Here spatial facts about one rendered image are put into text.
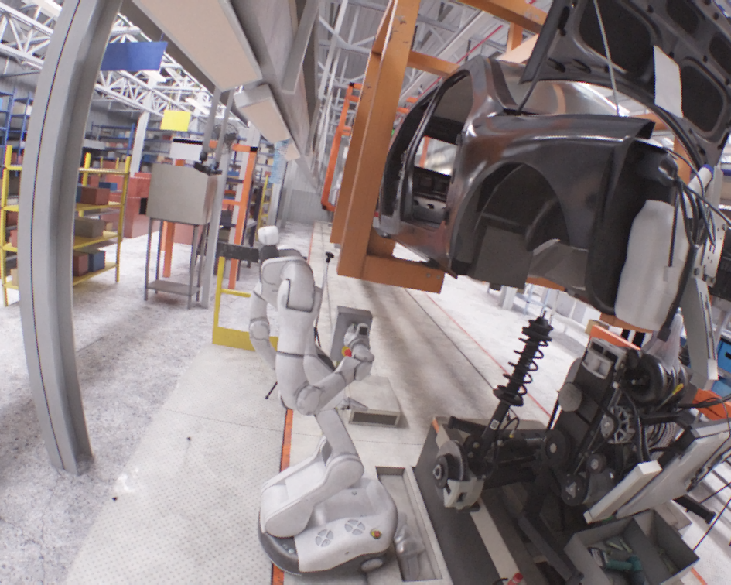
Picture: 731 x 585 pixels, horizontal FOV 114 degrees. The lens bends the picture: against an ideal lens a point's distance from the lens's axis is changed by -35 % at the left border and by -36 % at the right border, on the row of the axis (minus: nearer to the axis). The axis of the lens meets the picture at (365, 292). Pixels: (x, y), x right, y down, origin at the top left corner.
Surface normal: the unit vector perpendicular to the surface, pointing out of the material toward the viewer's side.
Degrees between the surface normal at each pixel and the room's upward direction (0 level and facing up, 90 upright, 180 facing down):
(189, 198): 90
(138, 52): 90
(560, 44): 114
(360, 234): 90
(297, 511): 90
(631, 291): 100
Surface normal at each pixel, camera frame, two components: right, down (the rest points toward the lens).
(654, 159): -0.93, -0.11
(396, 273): 0.12, 0.26
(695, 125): -0.04, 0.62
